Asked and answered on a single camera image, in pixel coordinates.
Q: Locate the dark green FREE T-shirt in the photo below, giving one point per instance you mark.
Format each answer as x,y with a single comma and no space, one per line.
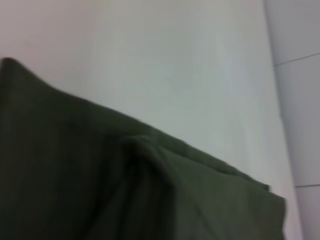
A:
100,175

